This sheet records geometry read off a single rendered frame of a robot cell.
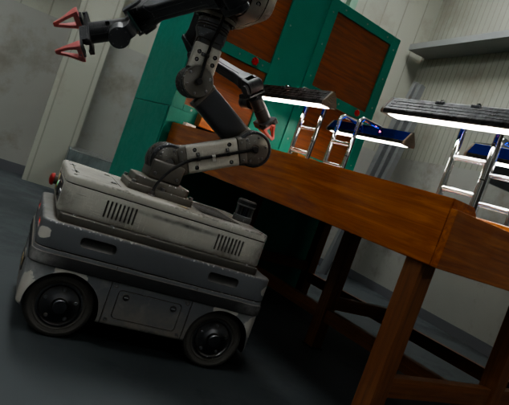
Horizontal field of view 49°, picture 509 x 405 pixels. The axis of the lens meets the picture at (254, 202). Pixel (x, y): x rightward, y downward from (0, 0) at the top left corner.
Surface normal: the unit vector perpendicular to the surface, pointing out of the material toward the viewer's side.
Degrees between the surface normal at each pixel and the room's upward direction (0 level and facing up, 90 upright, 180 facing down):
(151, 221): 90
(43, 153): 90
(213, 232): 90
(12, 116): 90
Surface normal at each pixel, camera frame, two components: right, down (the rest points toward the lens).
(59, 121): 0.35, 0.17
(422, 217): -0.78, -0.26
